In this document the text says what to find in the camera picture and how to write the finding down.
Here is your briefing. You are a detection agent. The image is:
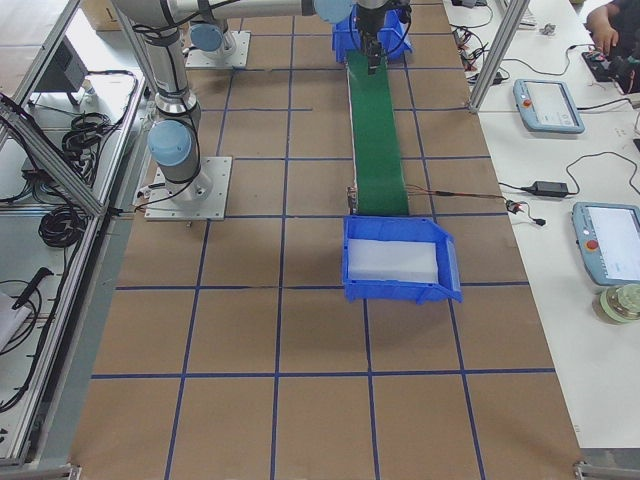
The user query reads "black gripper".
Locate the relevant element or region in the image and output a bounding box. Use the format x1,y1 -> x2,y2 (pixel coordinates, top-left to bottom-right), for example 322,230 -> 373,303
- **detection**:
355,0 -> 386,75

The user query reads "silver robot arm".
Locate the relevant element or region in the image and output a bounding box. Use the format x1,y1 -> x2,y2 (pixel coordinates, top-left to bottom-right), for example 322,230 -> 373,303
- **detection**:
114,1 -> 337,202

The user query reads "person hand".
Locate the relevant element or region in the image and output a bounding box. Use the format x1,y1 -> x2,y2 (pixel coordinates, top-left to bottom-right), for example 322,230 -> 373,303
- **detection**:
586,3 -> 620,55

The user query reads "blue bin left side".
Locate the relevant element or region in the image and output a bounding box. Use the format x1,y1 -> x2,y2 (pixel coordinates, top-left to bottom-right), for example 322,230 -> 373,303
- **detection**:
332,6 -> 413,63

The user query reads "blue bin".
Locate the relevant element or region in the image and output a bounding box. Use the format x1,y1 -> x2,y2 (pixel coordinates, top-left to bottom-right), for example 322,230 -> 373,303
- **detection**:
332,6 -> 413,63
342,215 -> 463,304

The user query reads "green conveyor belt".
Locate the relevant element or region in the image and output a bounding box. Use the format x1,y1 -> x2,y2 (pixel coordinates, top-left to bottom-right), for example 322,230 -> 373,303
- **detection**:
346,51 -> 409,216

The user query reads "teach pendant far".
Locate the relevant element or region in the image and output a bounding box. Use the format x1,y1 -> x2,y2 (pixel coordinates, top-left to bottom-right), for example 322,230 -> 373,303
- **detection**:
513,79 -> 585,134

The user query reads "teach pendant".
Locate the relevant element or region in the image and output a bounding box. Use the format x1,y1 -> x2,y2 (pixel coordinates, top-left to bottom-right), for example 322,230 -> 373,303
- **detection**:
513,79 -> 585,134
571,202 -> 639,286

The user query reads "blue bin right side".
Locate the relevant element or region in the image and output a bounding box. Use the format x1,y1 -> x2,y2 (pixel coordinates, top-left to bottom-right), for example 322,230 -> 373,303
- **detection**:
342,215 -> 463,304

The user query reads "white foam pad right bin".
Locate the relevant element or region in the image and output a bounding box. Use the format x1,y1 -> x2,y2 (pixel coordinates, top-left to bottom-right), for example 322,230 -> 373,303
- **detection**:
347,239 -> 439,283

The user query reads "black power adapter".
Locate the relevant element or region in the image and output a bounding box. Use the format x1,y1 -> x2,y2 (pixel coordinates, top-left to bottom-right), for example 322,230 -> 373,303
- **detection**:
522,180 -> 570,198

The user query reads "teach pendant near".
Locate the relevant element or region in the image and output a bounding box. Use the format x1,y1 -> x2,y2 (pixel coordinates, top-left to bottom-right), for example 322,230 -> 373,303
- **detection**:
571,202 -> 639,286

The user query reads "tape roll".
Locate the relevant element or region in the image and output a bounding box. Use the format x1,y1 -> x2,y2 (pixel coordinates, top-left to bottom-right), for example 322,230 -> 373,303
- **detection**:
592,284 -> 639,324

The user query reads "red black conveyor wire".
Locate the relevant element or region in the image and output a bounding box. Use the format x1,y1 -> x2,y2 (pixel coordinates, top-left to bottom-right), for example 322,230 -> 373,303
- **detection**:
405,184 -> 506,202

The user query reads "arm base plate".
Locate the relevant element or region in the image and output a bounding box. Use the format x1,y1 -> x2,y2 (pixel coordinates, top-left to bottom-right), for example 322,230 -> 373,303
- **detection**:
186,27 -> 251,70
144,156 -> 232,221

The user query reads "aluminium frame post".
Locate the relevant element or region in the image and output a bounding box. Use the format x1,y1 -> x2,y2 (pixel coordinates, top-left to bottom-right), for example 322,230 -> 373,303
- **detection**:
467,0 -> 529,113

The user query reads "black cable bundle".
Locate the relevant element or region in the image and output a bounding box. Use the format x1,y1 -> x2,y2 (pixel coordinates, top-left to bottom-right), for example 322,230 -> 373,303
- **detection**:
61,112 -> 126,161

